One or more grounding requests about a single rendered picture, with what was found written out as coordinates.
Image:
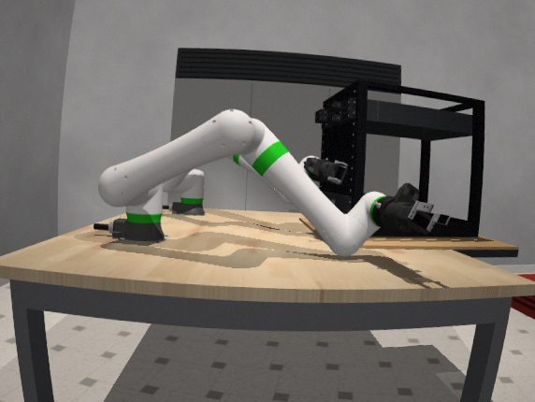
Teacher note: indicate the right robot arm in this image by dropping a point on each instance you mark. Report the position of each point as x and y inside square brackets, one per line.
[134, 182]

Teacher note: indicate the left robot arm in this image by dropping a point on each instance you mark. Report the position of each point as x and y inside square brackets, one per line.
[192, 190]

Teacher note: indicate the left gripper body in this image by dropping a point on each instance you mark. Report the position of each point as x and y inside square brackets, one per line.
[321, 169]

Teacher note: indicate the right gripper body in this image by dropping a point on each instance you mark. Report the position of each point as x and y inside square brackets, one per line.
[390, 213]

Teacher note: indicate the flat tan wooden board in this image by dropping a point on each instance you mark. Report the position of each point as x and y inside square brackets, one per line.
[423, 243]

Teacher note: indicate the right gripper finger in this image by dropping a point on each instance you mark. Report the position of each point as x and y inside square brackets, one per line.
[420, 206]
[438, 218]

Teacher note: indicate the black server rack frame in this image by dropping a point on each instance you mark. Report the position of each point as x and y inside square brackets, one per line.
[346, 142]

